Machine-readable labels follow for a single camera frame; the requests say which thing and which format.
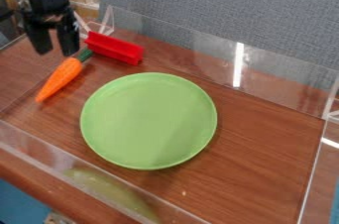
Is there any green round plate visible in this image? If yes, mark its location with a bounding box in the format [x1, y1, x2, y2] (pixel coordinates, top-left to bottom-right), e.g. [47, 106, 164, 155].
[80, 72, 218, 170]

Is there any orange toy carrot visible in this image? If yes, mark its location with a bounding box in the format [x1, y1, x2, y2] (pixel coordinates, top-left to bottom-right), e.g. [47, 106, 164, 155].
[36, 49, 92, 102]

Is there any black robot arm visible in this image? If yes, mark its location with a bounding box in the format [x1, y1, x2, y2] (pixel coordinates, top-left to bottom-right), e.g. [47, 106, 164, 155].
[19, 0, 80, 56]

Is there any clear acrylic enclosure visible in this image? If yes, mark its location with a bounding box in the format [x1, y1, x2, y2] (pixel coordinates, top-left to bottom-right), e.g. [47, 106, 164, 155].
[0, 15, 339, 224]

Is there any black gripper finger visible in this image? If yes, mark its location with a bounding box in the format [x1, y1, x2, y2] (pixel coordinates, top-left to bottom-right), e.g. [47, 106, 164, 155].
[58, 16, 80, 56]
[24, 23, 54, 55]

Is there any red plastic block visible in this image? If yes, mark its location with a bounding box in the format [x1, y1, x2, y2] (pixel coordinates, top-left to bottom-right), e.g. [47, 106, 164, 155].
[84, 32, 144, 65]

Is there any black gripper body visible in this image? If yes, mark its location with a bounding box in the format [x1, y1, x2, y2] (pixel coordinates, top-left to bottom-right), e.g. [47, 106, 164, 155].
[19, 5, 79, 30]

